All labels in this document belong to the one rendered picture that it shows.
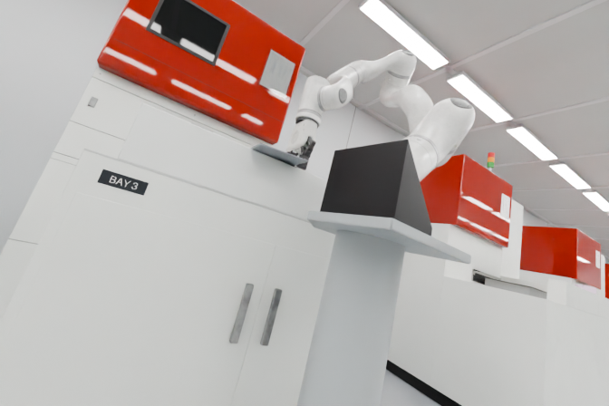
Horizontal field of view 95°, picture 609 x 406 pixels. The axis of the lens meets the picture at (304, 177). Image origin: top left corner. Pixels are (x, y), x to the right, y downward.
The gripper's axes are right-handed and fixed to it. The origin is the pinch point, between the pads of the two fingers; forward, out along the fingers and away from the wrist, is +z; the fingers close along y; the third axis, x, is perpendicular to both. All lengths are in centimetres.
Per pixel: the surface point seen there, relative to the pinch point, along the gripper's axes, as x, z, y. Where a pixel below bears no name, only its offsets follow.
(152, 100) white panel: -48, -21, -58
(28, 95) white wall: -136, -33, -206
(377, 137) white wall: 207, -153, -207
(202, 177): -25.8, 13.1, 4.9
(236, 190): -16.5, 13.5, 4.9
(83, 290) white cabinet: -40, 42, 5
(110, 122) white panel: -58, -5, -58
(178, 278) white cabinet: -23.0, 37.1, 5.3
